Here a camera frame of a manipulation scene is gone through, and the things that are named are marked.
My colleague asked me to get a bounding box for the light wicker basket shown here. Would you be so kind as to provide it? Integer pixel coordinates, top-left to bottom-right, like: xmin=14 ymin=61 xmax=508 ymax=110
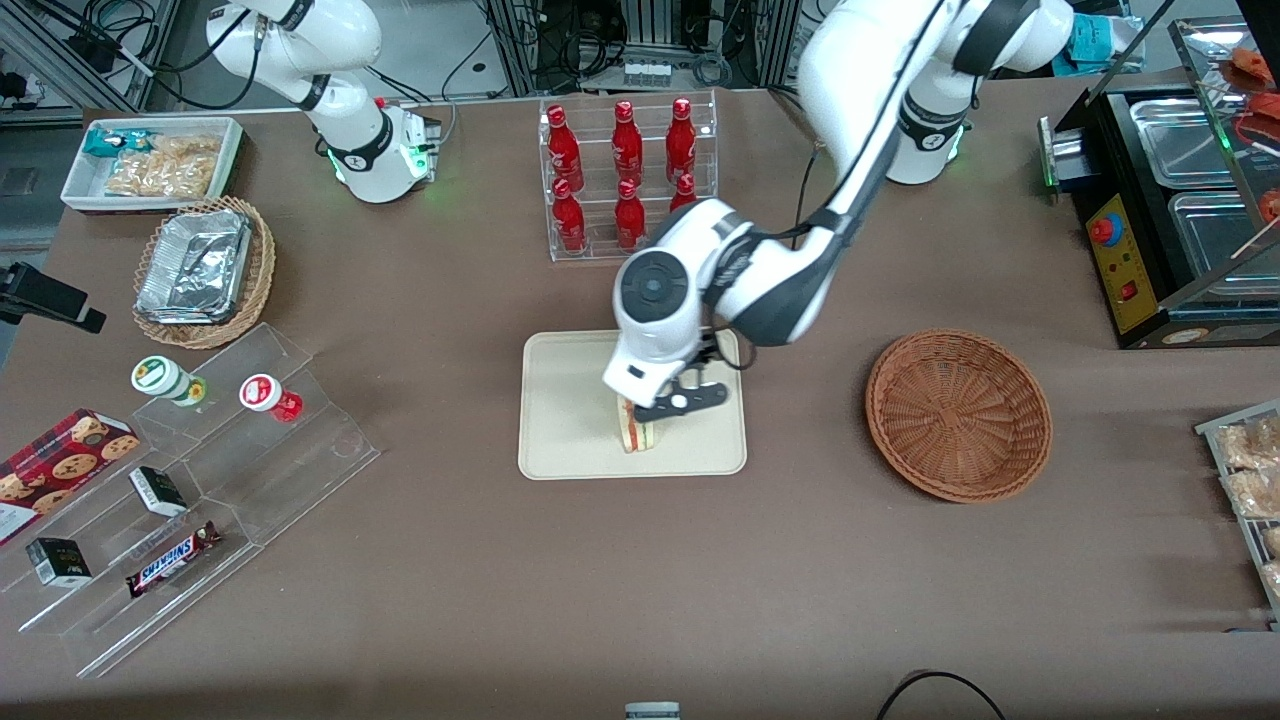
xmin=131 ymin=196 xmax=278 ymax=351

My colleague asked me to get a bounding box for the green lid cup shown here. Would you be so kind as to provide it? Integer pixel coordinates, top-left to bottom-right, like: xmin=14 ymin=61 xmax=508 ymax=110
xmin=130 ymin=355 xmax=209 ymax=408

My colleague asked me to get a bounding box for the black food warmer appliance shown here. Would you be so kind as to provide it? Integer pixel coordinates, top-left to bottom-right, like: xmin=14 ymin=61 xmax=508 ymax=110
xmin=1037 ymin=14 xmax=1280 ymax=352

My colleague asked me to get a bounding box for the wrapped bread packet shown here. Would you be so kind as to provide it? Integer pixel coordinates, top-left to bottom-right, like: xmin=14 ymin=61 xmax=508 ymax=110
xmin=1214 ymin=414 xmax=1280 ymax=472
xmin=1221 ymin=467 xmax=1280 ymax=520

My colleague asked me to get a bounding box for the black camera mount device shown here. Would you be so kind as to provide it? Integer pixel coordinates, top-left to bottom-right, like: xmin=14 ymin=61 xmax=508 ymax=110
xmin=0 ymin=261 xmax=109 ymax=335

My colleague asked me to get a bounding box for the red plaid cookie box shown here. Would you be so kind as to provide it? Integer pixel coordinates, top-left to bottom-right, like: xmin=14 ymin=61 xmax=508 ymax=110
xmin=0 ymin=408 xmax=142 ymax=548

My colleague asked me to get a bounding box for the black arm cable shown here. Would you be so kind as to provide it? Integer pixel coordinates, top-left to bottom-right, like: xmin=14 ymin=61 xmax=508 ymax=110
xmin=795 ymin=140 xmax=846 ymax=251

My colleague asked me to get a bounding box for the clear bag of crackers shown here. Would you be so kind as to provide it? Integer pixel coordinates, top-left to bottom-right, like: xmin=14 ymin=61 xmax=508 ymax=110
xmin=104 ymin=134 xmax=224 ymax=200

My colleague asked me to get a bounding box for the clear acrylic stepped display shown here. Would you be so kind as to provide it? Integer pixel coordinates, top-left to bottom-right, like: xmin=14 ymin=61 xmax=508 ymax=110
xmin=0 ymin=322 xmax=383 ymax=680

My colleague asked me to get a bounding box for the brown wicker basket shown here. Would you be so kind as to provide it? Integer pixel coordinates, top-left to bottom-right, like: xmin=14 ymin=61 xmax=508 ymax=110
xmin=865 ymin=329 xmax=1054 ymax=504

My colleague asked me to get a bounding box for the teal snack packet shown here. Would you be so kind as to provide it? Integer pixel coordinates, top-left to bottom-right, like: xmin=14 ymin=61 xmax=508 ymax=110
xmin=81 ymin=127 xmax=162 ymax=161

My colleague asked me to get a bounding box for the black cable loop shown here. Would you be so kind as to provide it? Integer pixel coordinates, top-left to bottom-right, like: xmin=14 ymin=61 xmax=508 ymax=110
xmin=875 ymin=670 xmax=1007 ymax=720

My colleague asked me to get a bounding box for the small black box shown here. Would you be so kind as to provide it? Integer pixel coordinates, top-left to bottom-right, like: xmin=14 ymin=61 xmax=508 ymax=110
xmin=127 ymin=465 xmax=190 ymax=519
xmin=24 ymin=536 xmax=94 ymax=588

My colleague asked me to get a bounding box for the clear acrylic bottle rack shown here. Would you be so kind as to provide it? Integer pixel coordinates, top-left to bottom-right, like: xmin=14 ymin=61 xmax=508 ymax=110
xmin=539 ymin=89 xmax=720 ymax=264

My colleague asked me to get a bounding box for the white rectangular bin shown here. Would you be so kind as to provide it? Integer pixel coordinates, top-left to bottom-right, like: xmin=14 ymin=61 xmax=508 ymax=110
xmin=60 ymin=116 xmax=247 ymax=216

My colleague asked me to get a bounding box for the beige plastic tray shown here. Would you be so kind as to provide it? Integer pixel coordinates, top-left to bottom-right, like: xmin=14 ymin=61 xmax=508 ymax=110
xmin=518 ymin=326 xmax=749 ymax=482

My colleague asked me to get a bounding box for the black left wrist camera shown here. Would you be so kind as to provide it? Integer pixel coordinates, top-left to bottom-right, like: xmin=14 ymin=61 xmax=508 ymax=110
xmin=632 ymin=382 xmax=730 ymax=423

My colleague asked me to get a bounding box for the tray of wrapped pastries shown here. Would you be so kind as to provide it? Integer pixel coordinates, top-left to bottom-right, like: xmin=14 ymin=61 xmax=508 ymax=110
xmin=1194 ymin=399 xmax=1280 ymax=631

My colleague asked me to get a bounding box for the teal plastic bag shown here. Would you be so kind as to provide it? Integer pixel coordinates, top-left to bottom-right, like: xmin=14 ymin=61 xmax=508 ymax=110
xmin=1065 ymin=12 xmax=1147 ymax=67

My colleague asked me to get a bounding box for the triangle sandwich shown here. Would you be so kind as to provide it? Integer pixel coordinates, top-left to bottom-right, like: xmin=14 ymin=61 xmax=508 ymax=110
xmin=616 ymin=394 xmax=663 ymax=455

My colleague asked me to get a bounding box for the snickers chocolate bar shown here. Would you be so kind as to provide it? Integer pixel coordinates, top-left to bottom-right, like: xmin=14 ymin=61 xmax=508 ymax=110
xmin=124 ymin=520 xmax=224 ymax=600

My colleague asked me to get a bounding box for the stack of foil trays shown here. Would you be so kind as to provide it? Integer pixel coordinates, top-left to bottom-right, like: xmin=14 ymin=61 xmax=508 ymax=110
xmin=134 ymin=209 xmax=253 ymax=326

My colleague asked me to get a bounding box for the red lid cup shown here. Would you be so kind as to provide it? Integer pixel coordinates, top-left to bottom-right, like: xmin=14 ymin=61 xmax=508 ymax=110
xmin=238 ymin=372 xmax=305 ymax=423

